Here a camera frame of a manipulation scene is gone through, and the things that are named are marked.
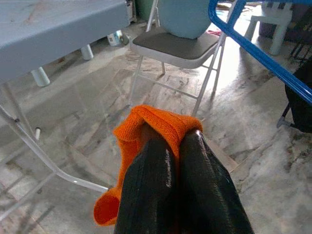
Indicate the grey folding chair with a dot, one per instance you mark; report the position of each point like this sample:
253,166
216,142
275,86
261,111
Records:
170,46

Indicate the black shirt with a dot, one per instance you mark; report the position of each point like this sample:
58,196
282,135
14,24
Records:
301,109

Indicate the blue plastic hanger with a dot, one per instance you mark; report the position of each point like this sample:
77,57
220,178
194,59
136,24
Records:
256,52

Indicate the white folding table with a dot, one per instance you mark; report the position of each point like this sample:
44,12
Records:
48,31

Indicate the blue cushion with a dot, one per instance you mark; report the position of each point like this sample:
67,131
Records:
185,19

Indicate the pink rag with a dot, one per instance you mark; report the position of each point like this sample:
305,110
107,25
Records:
213,31

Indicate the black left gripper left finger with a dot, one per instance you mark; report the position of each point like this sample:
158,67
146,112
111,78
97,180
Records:
148,190

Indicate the white snack bag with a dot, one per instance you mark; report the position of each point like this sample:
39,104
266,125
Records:
115,38

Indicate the pale plastic kids chair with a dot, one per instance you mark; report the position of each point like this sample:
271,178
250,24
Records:
278,22

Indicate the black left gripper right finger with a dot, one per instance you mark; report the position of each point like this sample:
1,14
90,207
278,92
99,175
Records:
209,195

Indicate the orange shirt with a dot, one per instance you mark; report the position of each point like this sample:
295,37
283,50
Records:
158,122

